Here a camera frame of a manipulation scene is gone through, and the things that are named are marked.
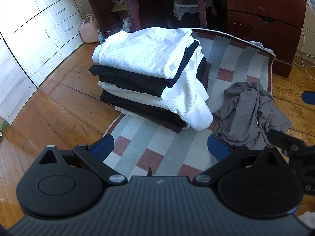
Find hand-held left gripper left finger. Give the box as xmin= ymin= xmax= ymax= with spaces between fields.
xmin=37 ymin=135 xmax=128 ymax=186

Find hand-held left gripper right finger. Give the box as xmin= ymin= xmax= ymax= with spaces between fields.
xmin=192 ymin=135 xmax=289 ymax=186

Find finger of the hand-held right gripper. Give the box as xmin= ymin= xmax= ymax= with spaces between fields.
xmin=303 ymin=91 xmax=315 ymax=104
xmin=266 ymin=128 xmax=308 ymax=155

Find grey shirt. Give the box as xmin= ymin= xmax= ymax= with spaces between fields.
xmin=212 ymin=81 xmax=293 ymax=150

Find white fluffy cloth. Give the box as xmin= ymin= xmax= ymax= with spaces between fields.
xmin=296 ymin=210 xmax=315 ymax=227

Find checkered rug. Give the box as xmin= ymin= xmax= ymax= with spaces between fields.
xmin=103 ymin=28 xmax=276 ymax=177

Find dark brown folded garment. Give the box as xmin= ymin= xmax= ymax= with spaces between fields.
xmin=100 ymin=56 xmax=212 ymax=134

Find white waffle folded garment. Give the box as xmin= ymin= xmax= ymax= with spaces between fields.
xmin=98 ymin=47 xmax=213 ymax=131

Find black folded garment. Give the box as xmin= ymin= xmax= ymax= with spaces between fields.
xmin=89 ymin=41 xmax=200 ymax=97

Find dark red wooden desk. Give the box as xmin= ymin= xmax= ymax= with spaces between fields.
xmin=82 ymin=0 xmax=308 ymax=79

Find white folded sweatshirt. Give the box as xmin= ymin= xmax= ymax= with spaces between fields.
xmin=92 ymin=27 xmax=200 ymax=80

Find pink bag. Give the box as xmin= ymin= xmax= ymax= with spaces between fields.
xmin=79 ymin=13 xmax=101 ymax=43

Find trash bin with plastic liner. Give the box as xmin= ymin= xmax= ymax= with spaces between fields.
xmin=173 ymin=0 xmax=217 ymax=27

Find dark wooden chair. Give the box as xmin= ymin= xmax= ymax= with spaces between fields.
xmin=116 ymin=0 xmax=208 ymax=32

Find white wooden cabinet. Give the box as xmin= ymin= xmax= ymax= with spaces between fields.
xmin=0 ymin=0 xmax=85 ymax=124

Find white cable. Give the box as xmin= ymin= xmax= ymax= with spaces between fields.
xmin=294 ymin=28 xmax=315 ymax=69

